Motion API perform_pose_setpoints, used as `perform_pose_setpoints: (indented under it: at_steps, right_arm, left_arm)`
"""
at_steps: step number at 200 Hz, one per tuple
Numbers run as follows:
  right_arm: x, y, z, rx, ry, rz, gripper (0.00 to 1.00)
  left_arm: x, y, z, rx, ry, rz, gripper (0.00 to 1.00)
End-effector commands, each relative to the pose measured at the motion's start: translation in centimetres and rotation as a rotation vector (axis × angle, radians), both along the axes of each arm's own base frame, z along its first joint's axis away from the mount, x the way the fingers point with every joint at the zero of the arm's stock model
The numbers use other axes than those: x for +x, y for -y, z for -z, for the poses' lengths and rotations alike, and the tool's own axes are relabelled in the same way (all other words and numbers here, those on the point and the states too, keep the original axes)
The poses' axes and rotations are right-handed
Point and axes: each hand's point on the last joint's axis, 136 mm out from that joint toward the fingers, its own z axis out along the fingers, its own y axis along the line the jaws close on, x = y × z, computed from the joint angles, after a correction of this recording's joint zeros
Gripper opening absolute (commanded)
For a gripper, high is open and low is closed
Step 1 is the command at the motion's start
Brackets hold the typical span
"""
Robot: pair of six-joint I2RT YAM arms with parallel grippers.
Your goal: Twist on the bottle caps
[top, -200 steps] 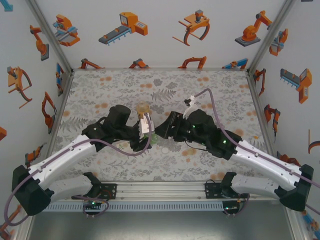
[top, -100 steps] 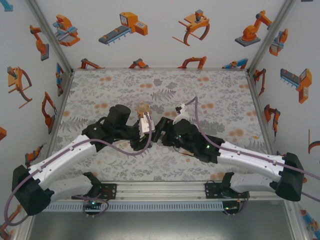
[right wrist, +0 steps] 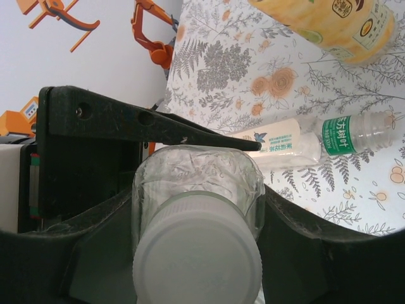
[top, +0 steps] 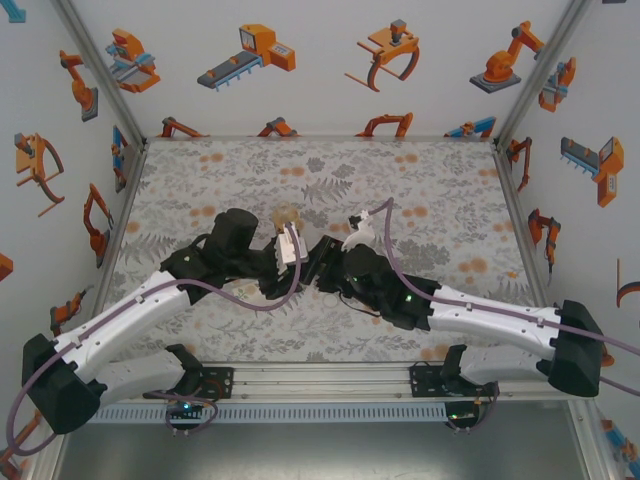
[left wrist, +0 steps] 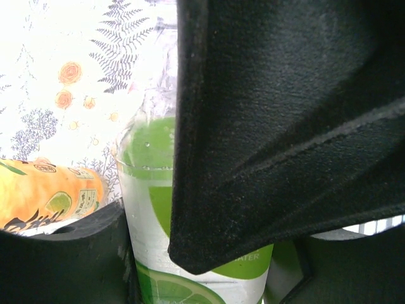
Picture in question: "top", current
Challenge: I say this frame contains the yellow tea bottle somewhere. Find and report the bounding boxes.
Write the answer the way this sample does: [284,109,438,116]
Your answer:
[270,201,303,236]

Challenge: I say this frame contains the floral patterned table cover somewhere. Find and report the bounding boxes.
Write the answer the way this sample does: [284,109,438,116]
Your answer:
[97,138,559,364]

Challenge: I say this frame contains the small controller board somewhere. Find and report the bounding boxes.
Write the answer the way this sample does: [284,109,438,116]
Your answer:
[166,399,205,420]
[446,402,479,421]

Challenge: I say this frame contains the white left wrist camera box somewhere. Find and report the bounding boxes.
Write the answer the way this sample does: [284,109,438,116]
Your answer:
[273,222,307,275]

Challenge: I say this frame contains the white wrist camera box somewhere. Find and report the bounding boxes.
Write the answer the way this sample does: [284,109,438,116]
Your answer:
[273,222,307,275]
[341,210,377,252]

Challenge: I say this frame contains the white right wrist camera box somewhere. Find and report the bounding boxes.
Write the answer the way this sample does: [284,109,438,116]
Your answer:
[341,210,377,252]

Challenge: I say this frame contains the wide aluminium front rail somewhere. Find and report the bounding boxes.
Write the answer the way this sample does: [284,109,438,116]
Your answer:
[49,360,591,401]

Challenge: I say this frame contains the aluminium back rail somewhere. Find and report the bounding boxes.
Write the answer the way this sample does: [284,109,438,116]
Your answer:
[144,133,499,144]

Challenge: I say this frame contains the aluminium side rail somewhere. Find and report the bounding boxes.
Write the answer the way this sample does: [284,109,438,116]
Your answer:
[492,141,567,360]
[74,139,150,364]

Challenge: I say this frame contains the white slotted cable tray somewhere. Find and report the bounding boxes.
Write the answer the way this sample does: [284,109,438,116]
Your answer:
[94,402,449,425]

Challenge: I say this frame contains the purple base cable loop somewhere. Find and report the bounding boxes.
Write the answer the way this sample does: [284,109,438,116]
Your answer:
[443,379,501,437]
[142,392,222,437]

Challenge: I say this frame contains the aluminium frame post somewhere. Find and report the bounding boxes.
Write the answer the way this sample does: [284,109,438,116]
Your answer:
[567,397,631,480]
[29,433,70,480]
[492,0,597,150]
[49,0,150,149]

